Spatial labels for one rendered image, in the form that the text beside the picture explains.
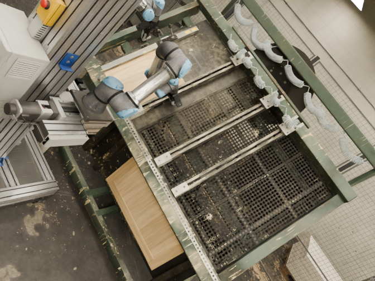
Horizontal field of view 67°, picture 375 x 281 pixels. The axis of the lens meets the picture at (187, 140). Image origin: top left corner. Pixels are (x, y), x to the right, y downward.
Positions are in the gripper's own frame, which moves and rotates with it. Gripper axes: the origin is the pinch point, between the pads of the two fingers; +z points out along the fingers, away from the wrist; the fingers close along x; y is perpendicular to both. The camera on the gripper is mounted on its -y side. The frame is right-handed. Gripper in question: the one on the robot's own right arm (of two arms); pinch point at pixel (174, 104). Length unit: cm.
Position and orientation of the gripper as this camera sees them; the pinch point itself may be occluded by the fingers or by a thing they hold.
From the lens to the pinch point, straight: 238.8
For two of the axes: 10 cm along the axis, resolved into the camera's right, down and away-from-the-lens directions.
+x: -8.6, 4.5, -2.2
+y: -5.0, -8.2, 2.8
